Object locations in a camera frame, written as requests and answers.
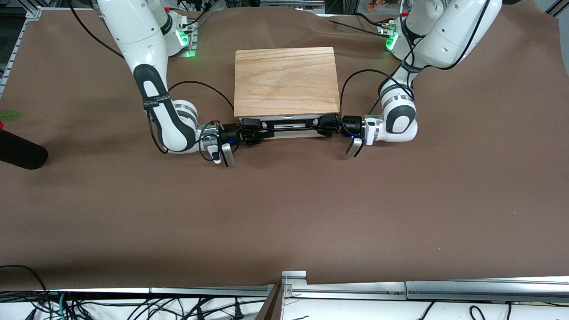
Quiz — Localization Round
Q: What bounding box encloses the white drawer with handle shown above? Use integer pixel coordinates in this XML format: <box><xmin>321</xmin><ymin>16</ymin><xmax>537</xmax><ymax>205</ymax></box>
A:
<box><xmin>239</xmin><ymin>116</ymin><xmax>337</xmax><ymax>132</ymax></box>

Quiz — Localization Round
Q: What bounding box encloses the black foam cylinder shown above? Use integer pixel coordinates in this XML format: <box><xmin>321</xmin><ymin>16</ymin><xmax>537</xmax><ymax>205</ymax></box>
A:
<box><xmin>0</xmin><ymin>130</ymin><xmax>48</xmax><ymax>170</ymax></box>

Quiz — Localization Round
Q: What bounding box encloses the black metal drawer handle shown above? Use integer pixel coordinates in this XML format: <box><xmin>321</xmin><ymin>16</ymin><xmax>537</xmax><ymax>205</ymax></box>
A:
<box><xmin>263</xmin><ymin>118</ymin><xmax>319</xmax><ymax>131</ymax></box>

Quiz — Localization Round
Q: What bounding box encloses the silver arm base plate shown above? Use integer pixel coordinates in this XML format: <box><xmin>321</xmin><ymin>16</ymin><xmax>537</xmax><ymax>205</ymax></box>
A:
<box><xmin>377</xmin><ymin>23</ymin><xmax>397</xmax><ymax>52</ymax></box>
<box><xmin>168</xmin><ymin>18</ymin><xmax>199</xmax><ymax>59</ymax></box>

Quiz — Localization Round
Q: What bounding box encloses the grey camera support strut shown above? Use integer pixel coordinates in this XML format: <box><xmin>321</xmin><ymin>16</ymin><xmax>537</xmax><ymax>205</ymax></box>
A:
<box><xmin>255</xmin><ymin>284</ymin><xmax>285</xmax><ymax>320</ymax></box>

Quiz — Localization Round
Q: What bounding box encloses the brown table cover sheet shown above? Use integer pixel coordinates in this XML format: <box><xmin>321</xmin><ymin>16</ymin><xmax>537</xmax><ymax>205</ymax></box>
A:
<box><xmin>0</xmin><ymin>6</ymin><xmax>569</xmax><ymax>292</ymax></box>

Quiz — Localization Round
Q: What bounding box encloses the wooden drawer cabinet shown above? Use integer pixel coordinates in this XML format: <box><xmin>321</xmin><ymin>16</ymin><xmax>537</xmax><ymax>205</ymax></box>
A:
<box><xmin>234</xmin><ymin>47</ymin><xmax>341</xmax><ymax>141</ymax></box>

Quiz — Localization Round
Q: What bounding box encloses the silver camera mount bracket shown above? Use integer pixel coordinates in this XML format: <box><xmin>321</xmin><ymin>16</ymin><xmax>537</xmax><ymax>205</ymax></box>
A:
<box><xmin>281</xmin><ymin>270</ymin><xmax>308</xmax><ymax>288</ymax></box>

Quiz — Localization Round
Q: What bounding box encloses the black base cable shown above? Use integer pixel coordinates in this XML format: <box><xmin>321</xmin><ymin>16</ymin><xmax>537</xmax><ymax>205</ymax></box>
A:
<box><xmin>353</xmin><ymin>12</ymin><xmax>390</xmax><ymax>27</ymax></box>
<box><xmin>181</xmin><ymin>8</ymin><xmax>219</xmax><ymax>35</ymax></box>
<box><xmin>328</xmin><ymin>19</ymin><xmax>391</xmax><ymax>38</ymax></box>

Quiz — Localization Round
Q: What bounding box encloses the aluminium frame rail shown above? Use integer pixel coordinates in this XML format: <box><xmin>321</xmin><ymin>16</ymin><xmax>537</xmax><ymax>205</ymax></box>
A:
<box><xmin>406</xmin><ymin>276</ymin><xmax>569</xmax><ymax>304</ymax></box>
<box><xmin>0</xmin><ymin>7</ymin><xmax>43</xmax><ymax>96</ymax></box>
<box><xmin>149</xmin><ymin>286</ymin><xmax>285</xmax><ymax>298</ymax></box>
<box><xmin>287</xmin><ymin>281</ymin><xmax>408</xmax><ymax>301</ymax></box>

